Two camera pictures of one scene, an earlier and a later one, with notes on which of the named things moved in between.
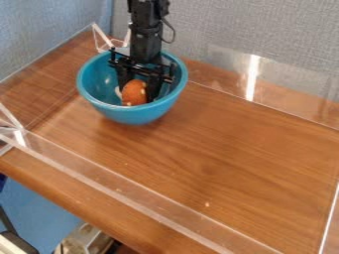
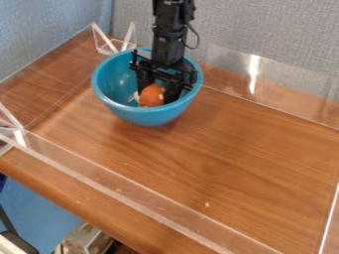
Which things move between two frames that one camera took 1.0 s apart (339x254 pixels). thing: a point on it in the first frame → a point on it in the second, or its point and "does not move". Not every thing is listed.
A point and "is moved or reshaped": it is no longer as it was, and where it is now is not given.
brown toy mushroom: x=132 y=92 is moved or reshaped
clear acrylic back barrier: x=294 y=84 does not move
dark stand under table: x=14 y=236 does not move
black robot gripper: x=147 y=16 → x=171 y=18
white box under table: x=86 y=239 does not move
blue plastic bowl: x=98 y=80 is moved or reshaped
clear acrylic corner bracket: x=106 y=43 does not move
